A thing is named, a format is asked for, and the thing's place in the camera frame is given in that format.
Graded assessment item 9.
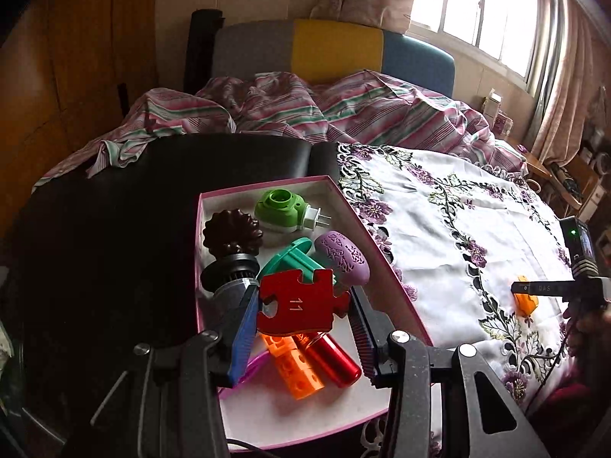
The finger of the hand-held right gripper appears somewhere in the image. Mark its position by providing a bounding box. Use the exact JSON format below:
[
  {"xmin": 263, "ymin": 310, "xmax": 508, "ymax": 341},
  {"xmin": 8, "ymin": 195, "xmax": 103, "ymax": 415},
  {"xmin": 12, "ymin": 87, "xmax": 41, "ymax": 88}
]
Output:
[{"xmin": 511, "ymin": 281, "xmax": 574, "ymax": 297}]

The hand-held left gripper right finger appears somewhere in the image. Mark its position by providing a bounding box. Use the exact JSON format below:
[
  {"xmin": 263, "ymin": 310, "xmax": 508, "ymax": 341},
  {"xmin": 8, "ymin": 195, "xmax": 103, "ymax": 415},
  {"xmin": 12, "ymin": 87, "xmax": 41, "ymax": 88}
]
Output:
[{"xmin": 348, "ymin": 291, "xmax": 550, "ymax": 458}]

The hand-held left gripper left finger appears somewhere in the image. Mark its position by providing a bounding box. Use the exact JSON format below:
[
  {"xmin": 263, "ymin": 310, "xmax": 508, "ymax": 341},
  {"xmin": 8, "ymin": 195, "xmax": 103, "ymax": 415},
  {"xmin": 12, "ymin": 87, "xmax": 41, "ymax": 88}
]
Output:
[{"xmin": 62, "ymin": 286, "xmax": 261, "ymax": 458}]

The yellow plastic piece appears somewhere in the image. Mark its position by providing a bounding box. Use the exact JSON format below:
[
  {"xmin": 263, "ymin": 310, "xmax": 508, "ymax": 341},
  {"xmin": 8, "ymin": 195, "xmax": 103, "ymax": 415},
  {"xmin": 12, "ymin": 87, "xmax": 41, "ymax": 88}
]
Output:
[{"xmin": 514, "ymin": 274, "xmax": 540, "ymax": 316}]

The magenta plastic egg shell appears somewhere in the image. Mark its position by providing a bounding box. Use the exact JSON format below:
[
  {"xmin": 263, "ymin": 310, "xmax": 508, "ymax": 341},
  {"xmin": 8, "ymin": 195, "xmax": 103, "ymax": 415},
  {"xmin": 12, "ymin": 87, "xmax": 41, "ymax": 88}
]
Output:
[{"xmin": 217, "ymin": 348, "xmax": 273, "ymax": 399}]

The red metal cylinder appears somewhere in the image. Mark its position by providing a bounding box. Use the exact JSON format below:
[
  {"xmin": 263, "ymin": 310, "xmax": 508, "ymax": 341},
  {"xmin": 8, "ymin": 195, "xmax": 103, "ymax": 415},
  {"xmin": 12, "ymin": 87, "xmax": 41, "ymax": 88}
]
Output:
[{"xmin": 293, "ymin": 331, "xmax": 364, "ymax": 389}]

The red puzzle piece block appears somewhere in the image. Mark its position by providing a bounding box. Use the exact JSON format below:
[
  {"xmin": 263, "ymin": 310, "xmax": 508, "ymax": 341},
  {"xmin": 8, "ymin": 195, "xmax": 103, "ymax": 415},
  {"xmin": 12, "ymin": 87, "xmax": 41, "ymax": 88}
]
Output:
[{"xmin": 257, "ymin": 268, "xmax": 353, "ymax": 335}]

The orange building block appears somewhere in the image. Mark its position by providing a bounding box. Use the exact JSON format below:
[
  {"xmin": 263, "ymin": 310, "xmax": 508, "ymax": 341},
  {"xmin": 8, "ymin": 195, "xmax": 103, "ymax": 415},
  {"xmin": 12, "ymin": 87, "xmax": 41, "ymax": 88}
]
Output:
[{"xmin": 260, "ymin": 333, "xmax": 326, "ymax": 400}]

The grey cylinder filter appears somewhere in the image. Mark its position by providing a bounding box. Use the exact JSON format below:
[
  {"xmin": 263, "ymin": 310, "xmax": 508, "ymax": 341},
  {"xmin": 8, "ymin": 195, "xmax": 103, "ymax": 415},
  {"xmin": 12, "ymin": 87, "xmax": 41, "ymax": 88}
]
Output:
[{"xmin": 200, "ymin": 253, "xmax": 261, "ymax": 313}]

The purple patterned oval case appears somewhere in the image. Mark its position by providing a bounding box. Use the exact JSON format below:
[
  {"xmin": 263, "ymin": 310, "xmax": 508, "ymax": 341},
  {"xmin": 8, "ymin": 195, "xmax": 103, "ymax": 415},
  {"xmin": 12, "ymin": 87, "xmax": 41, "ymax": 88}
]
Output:
[{"xmin": 314, "ymin": 230, "xmax": 370, "ymax": 288}]

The teal plastic piece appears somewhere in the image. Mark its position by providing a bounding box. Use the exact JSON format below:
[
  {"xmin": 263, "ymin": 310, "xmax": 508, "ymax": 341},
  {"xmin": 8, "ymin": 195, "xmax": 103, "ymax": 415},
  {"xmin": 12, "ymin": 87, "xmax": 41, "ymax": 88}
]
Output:
[{"xmin": 258, "ymin": 237, "xmax": 325, "ymax": 287}]

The pink cardboard box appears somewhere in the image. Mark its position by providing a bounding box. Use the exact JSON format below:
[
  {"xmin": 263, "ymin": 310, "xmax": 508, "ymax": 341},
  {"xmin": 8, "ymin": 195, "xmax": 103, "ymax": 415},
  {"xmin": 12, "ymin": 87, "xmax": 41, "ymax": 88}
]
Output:
[{"xmin": 195, "ymin": 176, "xmax": 435, "ymax": 452}]

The brown fluted mould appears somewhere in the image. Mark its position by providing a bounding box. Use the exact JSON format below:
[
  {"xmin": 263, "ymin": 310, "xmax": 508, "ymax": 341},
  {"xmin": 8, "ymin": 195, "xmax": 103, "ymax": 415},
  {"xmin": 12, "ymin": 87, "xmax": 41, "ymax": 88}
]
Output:
[{"xmin": 203, "ymin": 210, "xmax": 264, "ymax": 259}]

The light green plug-in device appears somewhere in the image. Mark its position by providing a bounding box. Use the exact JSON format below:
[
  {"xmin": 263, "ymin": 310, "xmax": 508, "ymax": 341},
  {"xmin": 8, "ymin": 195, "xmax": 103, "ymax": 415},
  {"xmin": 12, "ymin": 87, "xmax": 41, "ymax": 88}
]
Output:
[{"xmin": 254, "ymin": 188, "xmax": 331, "ymax": 235}]

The person's right hand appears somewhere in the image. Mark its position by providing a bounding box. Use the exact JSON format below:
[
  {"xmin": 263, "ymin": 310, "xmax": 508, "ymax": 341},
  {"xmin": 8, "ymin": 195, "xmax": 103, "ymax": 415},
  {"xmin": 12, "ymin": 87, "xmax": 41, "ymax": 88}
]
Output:
[{"xmin": 563, "ymin": 303, "xmax": 611, "ymax": 358}]

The cluttered wooden desk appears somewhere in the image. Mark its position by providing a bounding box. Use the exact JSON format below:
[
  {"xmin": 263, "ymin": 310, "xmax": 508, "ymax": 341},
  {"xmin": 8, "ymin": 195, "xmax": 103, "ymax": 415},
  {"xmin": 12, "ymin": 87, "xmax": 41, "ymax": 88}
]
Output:
[{"xmin": 549, "ymin": 86, "xmax": 611, "ymax": 220}]

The wooden bedside table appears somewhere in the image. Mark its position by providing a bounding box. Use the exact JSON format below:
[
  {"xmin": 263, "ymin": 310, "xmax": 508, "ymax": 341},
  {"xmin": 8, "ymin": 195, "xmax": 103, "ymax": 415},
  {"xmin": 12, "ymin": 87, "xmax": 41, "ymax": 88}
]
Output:
[{"xmin": 506, "ymin": 138, "xmax": 552, "ymax": 179}]

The red cloth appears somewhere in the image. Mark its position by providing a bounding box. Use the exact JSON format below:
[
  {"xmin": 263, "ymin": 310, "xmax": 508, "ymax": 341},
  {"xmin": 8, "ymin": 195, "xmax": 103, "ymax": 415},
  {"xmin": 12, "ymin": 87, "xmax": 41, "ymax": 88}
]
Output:
[{"xmin": 525, "ymin": 367, "xmax": 611, "ymax": 421}]

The white floral embroidered tablecloth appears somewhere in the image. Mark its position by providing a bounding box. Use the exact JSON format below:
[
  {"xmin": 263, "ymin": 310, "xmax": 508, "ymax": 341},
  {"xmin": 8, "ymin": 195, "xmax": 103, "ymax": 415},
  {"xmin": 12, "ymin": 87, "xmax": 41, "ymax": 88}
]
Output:
[{"xmin": 334, "ymin": 142, "xmax": 580, "ymax": 458}]

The long beige curtain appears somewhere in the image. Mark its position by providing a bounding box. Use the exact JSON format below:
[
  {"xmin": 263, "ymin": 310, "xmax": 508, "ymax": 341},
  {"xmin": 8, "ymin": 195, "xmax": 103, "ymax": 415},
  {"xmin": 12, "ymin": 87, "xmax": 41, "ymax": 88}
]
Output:
[{"xmin": 530, "ymin": 0, "xmax": 607, "ymax": 163}]

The white carton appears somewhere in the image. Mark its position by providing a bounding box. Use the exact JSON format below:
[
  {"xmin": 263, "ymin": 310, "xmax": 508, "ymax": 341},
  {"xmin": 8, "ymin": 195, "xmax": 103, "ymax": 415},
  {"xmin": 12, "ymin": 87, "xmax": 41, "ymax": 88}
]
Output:
[{"xmin": 482, "ymin": 90, "xmax": 503, "ymax": 118}]

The pink green striped blanket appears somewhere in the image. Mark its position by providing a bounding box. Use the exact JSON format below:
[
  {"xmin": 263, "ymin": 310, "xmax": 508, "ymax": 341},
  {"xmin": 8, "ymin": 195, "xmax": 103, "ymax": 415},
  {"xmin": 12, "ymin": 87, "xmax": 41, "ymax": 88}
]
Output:
[{"xmin": 31, "ymin": 71, "xmax": 528, "ymax": 192}]

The window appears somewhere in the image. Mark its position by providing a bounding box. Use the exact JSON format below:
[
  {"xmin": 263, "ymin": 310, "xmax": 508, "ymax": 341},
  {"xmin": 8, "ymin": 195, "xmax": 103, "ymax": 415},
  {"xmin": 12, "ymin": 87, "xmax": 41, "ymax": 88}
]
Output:
[{"xmin": 406, "ymin": 0, "xmax": 561, "ymax": 94}]

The grey yellow blue headboard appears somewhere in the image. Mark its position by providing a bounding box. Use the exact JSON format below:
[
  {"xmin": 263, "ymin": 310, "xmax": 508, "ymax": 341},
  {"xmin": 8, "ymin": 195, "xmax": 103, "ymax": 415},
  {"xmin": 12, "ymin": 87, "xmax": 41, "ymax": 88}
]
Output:
[{"xmin": 210, "ymin": 19, "xmax": 455, "ymax": 98}]

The wooden wardrobe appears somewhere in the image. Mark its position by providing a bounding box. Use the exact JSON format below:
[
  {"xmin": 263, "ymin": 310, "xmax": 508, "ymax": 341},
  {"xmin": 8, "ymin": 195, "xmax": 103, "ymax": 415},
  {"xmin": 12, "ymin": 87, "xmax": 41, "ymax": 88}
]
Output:
[{"xmin": 0, "ymin": 0, "xmax": 160, "ymax": 239}]

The black cable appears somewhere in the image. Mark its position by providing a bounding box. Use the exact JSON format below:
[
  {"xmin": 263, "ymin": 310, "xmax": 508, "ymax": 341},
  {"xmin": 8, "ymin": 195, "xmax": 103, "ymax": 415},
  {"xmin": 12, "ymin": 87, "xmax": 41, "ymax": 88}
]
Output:
[{"xmin": 525, "ymin": 317, "xmax": 576, "ymax": 413}]

